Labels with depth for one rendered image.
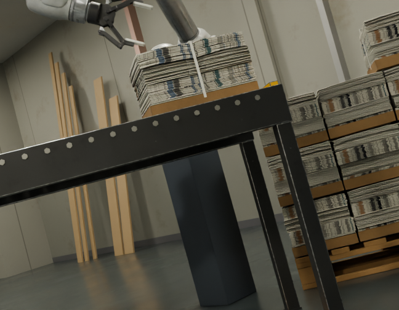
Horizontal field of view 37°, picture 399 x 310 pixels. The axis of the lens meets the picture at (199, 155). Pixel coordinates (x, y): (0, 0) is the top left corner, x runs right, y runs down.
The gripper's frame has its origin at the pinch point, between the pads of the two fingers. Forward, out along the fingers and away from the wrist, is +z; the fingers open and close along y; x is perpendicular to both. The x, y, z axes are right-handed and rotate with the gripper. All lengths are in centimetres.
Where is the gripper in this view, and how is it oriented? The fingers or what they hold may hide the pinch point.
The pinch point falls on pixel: (145, 25)
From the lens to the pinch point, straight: 216.2
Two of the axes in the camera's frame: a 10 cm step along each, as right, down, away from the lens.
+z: 9.7, 2.1, 1.2
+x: 1.4, -0.9, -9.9
